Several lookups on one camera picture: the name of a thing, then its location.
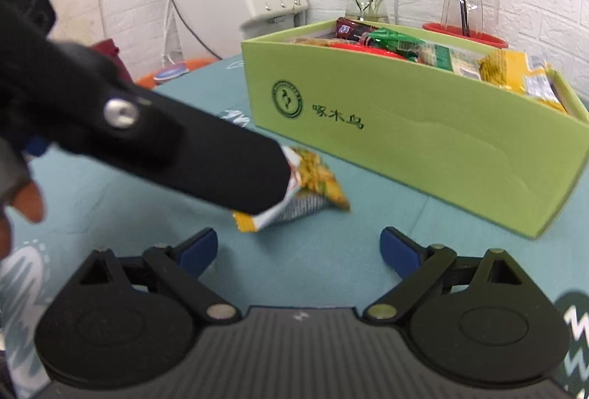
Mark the dark red snack packet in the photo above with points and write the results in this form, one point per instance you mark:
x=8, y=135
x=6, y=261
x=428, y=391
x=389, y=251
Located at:
x=349, y=30

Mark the yellow noodle snack packet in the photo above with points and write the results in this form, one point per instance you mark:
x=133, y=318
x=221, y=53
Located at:
x=312, y=188

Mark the black straw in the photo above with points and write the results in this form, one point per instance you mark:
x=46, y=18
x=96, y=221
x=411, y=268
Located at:
x=464, y=18

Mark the clear red snack bag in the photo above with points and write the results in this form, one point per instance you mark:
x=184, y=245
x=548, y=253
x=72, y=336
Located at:
x=366, y=50

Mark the orange plastic basin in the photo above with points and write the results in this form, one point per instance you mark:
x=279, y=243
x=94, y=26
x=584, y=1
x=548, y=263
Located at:
x=158, y=78

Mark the teal tablecloth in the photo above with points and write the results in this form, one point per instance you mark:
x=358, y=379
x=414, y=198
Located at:
x=326, y=259

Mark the green cardboard snack box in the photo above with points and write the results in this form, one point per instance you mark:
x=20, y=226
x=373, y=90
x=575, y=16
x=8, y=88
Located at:
x=496, y=154

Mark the yellow orange snack bag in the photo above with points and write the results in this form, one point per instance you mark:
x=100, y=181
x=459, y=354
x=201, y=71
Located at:
x=522, y=74

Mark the green snack packet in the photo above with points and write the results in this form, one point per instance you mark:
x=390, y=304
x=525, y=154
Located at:
x=406, y=46

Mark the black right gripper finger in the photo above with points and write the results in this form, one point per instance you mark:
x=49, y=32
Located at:
x=169, y=143

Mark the bare left hand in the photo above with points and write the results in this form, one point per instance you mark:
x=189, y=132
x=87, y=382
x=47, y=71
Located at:
x=29, y=204

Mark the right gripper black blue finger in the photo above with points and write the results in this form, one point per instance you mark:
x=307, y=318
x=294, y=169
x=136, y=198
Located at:
x=175, y=271
x=425, y=272

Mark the clear glass pitcher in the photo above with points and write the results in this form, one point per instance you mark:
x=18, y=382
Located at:
x=471, y=18

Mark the red plastic basket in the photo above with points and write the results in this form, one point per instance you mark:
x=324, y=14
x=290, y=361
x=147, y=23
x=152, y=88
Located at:
x=482, y=38

